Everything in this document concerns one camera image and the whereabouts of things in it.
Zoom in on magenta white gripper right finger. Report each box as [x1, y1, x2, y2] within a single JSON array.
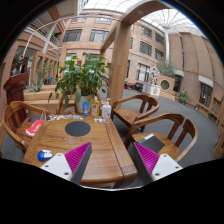
[[134, 143, 182, 183]]

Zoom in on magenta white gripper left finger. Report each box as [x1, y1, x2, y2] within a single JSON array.
[[41, 142, 92, 185]]

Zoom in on blue white computer mouse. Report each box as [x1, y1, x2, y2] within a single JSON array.
[[37, 150, 53, 162]]

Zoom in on round dark mouse pad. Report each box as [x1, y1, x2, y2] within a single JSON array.
[[65, 121, 91, 137]]

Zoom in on dark grey notebook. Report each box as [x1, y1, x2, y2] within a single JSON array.
[[138, 134, 165, 153]]

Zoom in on wooden table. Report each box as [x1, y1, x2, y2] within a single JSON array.
[[22, 114, 139, 190]]

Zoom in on near right wooden chair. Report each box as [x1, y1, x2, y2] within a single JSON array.
[[124, 113, 198, 162]]

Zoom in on wooden chair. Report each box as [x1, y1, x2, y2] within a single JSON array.
[[2, 101, 49, 163], [124, 113, 198, 162], [111, 94, 160, 127]]

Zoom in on red white box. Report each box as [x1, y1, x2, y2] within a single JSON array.
[[26, 120, 43, 137]]

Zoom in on far right wooden chair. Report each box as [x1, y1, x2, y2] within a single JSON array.
[[111, 94, 160, 127]]

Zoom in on blue tube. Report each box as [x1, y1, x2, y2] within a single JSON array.
[[82, 101, 89, 118]]

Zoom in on yellow liquid bottle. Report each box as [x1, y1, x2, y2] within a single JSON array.
[[91, 96, 100, 117]]

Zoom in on white pump bottle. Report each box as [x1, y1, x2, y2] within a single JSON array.
[[102, 99, 111, 119]]

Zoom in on left wooden chair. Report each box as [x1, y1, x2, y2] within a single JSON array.
[[2, 101, 49, 163]]

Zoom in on white stone sculpture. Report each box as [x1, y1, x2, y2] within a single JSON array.
[[142, 67, 161, 97]]

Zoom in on green potted plant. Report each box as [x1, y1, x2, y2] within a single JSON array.
[[48, 53, 113, 114]]

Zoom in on dark red wooden podium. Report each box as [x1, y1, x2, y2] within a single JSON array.
[[2, 72, 30, 125]]

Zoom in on wooden pillar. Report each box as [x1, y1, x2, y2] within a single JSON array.
[[100, 0, 169, 104]]

